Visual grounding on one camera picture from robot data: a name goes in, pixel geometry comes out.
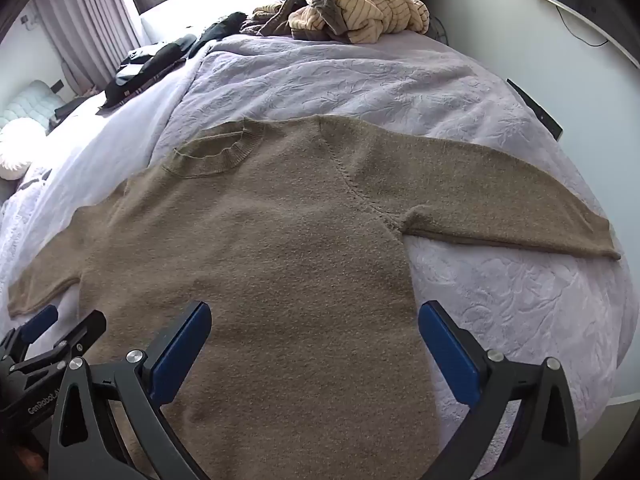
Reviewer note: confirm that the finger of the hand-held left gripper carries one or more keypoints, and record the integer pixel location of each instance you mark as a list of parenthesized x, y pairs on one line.
[(85, 332), (41, 320)]

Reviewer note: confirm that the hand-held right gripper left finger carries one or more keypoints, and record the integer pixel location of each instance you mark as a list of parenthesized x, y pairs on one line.
[(182, 350)]

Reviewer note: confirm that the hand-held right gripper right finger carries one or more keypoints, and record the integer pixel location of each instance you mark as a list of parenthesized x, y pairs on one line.
[(447, 355)]

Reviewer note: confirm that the brown knit sweater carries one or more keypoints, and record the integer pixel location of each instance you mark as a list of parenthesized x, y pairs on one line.
[(300, 260)]

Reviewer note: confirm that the white fluffy pillow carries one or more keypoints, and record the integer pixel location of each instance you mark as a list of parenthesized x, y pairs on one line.
[(20, 147)]

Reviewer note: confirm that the pale tufted cushion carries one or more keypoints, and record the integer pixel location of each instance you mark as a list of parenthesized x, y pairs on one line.
[(30, 102)]

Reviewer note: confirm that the black flat panel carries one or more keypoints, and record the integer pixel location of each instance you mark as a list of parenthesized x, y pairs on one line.
[(535, 107)]

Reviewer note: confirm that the black garment with plaid lining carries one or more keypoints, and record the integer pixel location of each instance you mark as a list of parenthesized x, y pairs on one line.
[(145, 67)]

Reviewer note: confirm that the lilac embossed quilt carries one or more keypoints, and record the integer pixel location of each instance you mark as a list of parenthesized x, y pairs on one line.
[(325, 85)]

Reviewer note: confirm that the lilac curtain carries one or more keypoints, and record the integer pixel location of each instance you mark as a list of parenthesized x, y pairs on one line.
[(90, 20)]

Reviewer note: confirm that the dark brown striped garment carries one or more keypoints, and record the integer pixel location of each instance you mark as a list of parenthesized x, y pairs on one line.
[(272, 20)]

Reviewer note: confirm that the beige striped garment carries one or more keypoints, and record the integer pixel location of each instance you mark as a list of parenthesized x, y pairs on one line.
[(370, 10)]

